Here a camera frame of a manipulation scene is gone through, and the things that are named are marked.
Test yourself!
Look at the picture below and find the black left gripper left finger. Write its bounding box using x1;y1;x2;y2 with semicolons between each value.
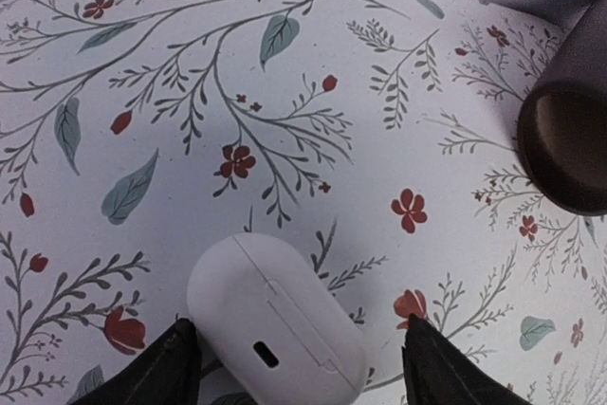
75;318;202;405

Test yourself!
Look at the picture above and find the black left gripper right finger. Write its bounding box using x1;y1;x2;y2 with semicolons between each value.
401;314;527;405

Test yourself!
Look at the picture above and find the white earbud charging case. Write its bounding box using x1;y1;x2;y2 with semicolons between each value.
187;233;368;404

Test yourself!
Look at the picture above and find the floral patterned table mat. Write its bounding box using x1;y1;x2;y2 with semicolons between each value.
1;0;606;404

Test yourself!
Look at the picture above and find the black cylinder speaker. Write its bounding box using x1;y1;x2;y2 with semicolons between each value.
517;0;606;216

